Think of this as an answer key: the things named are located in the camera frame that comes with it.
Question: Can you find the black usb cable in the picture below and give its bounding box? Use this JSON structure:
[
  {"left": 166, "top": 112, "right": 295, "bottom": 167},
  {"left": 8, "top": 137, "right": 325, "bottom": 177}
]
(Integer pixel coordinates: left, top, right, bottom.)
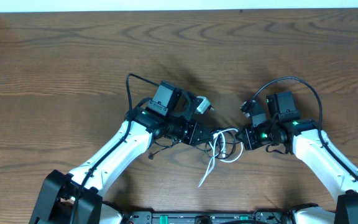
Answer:
[{"left": 147, "top": 126, "right": 239, "bottom": 161}]

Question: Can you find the white usb cable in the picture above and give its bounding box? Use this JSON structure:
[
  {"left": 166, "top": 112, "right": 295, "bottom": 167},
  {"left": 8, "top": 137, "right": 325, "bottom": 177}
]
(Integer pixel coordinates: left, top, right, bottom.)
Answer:
[{"left": 197, "top": 127, "right": 244, "bottom": 189}]

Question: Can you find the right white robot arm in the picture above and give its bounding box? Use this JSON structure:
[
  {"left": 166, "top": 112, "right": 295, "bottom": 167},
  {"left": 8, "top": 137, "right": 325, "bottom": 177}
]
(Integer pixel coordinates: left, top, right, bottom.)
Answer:
[{"left": 236, "top": 119, "right": 358, "bottom": 223}]

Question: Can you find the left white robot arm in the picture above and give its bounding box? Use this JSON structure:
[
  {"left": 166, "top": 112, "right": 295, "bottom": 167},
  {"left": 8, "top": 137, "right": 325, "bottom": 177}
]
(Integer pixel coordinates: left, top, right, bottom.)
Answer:
[{"left": 30, "top": 106, "right": 212, "bottom": 223}]

